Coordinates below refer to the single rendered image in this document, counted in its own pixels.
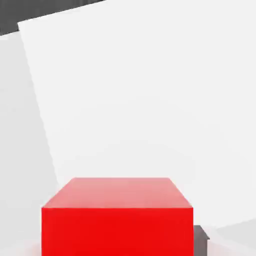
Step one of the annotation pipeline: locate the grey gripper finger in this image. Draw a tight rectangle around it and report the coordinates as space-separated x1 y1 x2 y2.
193 225 227 256

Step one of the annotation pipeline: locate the small red cube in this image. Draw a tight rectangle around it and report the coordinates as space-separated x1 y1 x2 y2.
41 177 194 256

